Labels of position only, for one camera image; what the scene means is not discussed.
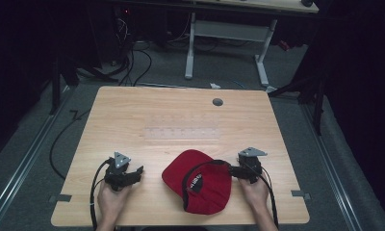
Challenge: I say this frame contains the grey tape piece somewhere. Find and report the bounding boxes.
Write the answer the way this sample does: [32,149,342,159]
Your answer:
[291,190,312,201]
[48,193,73,204]

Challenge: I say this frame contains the person's right hand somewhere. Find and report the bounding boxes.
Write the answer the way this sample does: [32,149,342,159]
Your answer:
[239,174,270,213]

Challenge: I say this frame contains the person's left hand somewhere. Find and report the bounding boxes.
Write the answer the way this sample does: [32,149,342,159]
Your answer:
[96,182,131,223]

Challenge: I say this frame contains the metal floor rail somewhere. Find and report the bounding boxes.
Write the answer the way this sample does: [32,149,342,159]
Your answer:
[0,85,75,225]
[299,104,366,231]

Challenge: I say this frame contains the black cable bundle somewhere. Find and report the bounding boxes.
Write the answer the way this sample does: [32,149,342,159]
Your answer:
[112,17,153,88]

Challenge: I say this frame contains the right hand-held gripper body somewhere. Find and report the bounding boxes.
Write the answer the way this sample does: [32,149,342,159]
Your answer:
[238,146,268,185]

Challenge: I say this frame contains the red baseball cap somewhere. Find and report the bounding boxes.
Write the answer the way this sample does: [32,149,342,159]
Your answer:
[161,149,233,216]

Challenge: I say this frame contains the white desk frame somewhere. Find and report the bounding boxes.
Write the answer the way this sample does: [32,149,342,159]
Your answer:
[184,12,279,93]

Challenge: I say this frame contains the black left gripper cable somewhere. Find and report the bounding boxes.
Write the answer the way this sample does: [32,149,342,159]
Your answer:
[89,158,114,231]

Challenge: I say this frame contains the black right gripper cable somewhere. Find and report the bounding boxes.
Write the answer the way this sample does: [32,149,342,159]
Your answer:
[257,165,280,229]

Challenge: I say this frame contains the black metal stand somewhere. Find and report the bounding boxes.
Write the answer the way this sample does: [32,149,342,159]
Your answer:
[267,71,328,137]
[48,57,81,116]

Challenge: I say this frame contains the small red object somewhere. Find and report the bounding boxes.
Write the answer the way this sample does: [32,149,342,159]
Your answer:
[277,39,292,52]

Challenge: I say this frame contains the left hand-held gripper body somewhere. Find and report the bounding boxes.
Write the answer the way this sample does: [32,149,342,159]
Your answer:
[104,151,133,193]

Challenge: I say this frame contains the clear tape strip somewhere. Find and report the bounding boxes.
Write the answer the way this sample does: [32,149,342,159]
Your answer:
[143,127,221,141]

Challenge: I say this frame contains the black floor cable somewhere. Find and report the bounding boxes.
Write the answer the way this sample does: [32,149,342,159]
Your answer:
[49,108,92,181]

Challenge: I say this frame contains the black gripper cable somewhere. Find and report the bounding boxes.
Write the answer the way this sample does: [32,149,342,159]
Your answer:
[257,165,280,229]
[89,158,114,231]

